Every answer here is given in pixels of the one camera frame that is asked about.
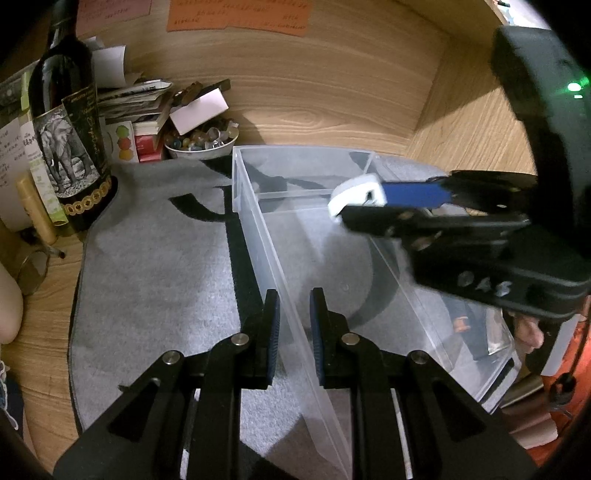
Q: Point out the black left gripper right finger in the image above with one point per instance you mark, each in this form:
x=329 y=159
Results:
x=410 y=418

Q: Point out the white handwritten paper note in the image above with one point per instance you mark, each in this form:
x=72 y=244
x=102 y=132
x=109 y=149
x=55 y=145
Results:
x=13 y=163

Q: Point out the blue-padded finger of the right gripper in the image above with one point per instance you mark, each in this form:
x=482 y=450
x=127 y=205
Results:
x=490 y=192
x=417 y=229

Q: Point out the red small box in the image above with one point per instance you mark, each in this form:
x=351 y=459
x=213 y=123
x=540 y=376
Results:
x=149 y=148

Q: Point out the pink sticky note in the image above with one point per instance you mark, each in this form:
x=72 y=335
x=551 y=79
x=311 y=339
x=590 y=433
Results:
x=96 y=14

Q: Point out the clear plastic organizer box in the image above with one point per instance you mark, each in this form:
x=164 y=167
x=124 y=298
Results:
x=281 y=196

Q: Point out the white folded card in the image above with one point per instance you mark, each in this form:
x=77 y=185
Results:
x=198 y=111

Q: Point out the dark wine bottle elephant label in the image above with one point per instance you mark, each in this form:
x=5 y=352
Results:
x=63 y=102

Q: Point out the white bowl of beads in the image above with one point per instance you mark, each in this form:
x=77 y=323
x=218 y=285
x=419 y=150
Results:
x=212 y=140

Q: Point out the orange sticky note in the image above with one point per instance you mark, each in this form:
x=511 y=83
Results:
x=285 y=17

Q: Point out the stack of papers and books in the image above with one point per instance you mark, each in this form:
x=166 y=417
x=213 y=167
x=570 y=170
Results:
x=128 y=96

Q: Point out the traffic light picture card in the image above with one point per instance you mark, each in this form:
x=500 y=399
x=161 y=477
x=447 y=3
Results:
x=119 y=140

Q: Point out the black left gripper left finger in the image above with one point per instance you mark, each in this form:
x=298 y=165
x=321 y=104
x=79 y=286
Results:
x=181 y=417

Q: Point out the white travel power adapter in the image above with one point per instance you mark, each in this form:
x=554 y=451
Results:
x=359 y=191

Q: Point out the yellow lip balm tube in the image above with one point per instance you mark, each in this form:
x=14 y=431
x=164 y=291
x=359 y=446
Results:
x=35 y=209

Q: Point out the grey black patterned mat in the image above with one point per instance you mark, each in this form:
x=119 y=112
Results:
x=165 y=267

